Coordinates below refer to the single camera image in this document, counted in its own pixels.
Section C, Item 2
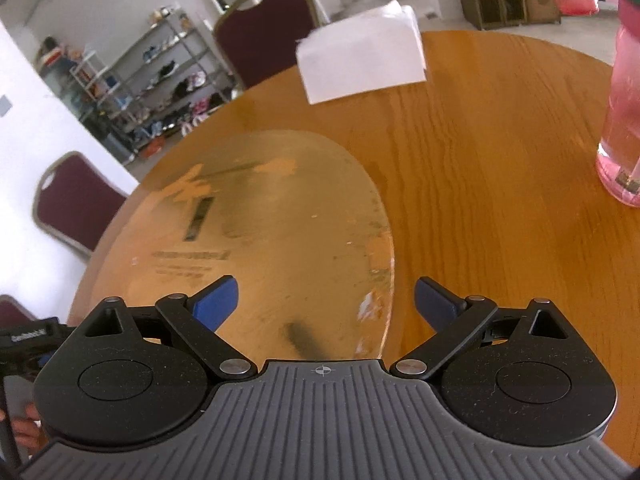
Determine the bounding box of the round golden box lid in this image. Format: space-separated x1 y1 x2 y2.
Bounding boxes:
91 130 394 363

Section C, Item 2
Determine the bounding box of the operator hand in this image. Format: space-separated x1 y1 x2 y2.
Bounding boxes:
11 402 48 454

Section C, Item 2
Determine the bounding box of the maroon banquet chair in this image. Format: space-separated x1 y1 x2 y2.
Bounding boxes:
0 294 37 330
32 151 127 258
213 0 320 90

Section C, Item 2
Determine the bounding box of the pink water bottle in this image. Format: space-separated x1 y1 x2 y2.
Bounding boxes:
596 0 639 207

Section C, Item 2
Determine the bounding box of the metal shoe rack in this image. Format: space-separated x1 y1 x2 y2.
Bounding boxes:
37 6 236 166

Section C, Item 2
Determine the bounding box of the white tissue pack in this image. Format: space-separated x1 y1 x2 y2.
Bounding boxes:
296 0 427 105

